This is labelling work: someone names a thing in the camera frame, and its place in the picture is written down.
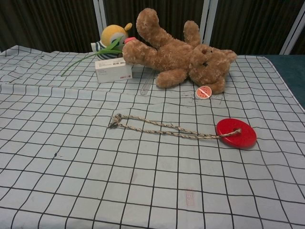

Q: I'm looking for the dark folding partition screen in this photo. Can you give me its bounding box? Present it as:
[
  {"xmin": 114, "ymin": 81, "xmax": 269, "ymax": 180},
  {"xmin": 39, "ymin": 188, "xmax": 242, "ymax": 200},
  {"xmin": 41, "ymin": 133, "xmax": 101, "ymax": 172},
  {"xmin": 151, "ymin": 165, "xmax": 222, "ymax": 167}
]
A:
[{"xmin": 0, "ymin": 0, "xmax": 305, "ymax": 55}]

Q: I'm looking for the artificial pink tulip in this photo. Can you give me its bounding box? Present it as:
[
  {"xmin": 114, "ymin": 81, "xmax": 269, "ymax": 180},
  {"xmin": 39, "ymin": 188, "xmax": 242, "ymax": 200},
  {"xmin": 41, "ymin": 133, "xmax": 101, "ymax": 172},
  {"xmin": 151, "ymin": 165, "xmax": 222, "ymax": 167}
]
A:
[{"xmin": 61, "ymin": 37, "xmax": 137, "ymax": 77}]

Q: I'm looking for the clear test tube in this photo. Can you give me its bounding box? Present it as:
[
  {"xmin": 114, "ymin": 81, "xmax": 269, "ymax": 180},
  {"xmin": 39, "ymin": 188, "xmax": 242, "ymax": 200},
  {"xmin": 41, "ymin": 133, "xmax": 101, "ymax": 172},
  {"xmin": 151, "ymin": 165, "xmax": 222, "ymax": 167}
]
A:
[{"xmin": 140, "ymin": 65, "xmax": 153, "ymax": 96}]

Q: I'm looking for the red disc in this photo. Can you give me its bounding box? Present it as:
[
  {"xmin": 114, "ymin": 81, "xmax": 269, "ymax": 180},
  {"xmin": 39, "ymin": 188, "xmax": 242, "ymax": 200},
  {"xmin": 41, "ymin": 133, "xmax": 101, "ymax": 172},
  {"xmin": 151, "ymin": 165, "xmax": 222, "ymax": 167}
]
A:
[{"xmin": 215, "ymin": 118, "xmax": 257, "ymax": 150}]

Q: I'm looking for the white cardboard box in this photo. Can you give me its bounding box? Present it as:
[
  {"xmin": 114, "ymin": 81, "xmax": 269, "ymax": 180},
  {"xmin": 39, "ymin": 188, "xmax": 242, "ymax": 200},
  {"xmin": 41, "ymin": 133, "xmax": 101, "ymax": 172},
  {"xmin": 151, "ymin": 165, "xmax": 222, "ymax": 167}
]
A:
[{"xmin": 94, "ymin": 57, "xmax": 133, "ymax": 83}]

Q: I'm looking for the blue checked tablecloth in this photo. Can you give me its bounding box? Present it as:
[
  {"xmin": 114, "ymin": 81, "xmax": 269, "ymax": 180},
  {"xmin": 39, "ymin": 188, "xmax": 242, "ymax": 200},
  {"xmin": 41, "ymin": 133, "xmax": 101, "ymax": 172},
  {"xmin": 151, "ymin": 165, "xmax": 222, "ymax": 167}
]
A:
[{"xmin": 0, "ymin": 44, "xmax": 305, "ymax": 229}]

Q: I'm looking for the round orange tag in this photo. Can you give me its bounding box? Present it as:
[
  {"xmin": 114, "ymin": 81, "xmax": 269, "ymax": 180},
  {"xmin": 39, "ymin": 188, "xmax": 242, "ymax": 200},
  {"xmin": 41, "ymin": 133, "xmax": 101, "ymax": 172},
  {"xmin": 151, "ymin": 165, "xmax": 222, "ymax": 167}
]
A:
[{"xmin": 195, "ymin": 85, "xmax": 212, "ymax": 99}]

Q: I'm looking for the brown teddy bear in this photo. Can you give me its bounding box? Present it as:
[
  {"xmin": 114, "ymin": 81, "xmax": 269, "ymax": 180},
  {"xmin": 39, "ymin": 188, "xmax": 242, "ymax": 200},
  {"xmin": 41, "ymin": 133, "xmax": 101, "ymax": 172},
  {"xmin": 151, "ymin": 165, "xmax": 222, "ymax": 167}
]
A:
[{"xmin": 122, "ymin": 8, "xmax": 238, "ymax": 94}]

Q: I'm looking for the yellow plush toy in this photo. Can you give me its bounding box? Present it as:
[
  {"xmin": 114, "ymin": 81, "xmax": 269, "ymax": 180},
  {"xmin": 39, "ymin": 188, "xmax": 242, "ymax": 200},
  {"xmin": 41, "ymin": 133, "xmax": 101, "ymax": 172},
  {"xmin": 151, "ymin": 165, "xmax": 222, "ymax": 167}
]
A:
[{"xmin": 91, "ymin": 22, "xmax": 133, "ymax": 60}]

